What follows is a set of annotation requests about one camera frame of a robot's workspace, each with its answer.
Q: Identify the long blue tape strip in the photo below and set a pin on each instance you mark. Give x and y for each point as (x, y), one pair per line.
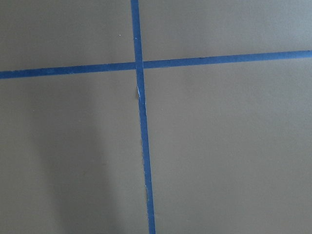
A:
(143, 115)

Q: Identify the crossing blue tape strip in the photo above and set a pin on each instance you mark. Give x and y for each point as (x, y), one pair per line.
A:
(165, 63)

